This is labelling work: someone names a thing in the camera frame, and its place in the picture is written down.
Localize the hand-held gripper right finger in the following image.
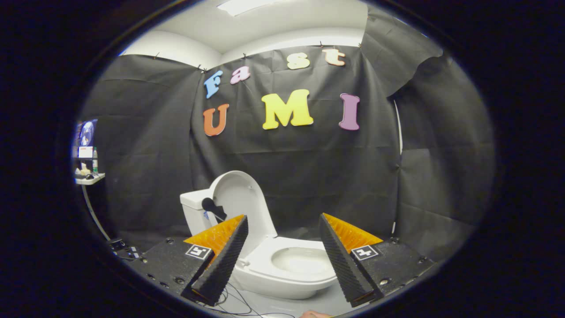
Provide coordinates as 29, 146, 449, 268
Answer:
319, 213, 436, 308

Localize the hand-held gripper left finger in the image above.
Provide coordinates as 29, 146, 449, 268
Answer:
128, 215, 249, 307

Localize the black lid lifter handle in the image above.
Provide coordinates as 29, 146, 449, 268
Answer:
202, 197, 228, 222

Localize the white toilet lid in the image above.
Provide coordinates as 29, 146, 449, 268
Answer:
208, 170, 278, 257

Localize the white toilet bowl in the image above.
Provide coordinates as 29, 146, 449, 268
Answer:
232, 236, 339, 300

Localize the black backdrop cloth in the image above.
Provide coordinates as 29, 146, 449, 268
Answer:
79, 4, 495, 265

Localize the blue globe poster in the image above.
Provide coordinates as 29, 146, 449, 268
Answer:
78, 120, 98, 148

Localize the ceiling light panel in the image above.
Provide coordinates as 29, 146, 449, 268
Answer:
216, 0, 284, 17

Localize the thin black cable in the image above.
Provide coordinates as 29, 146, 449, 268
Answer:
198, 283, 297, 318

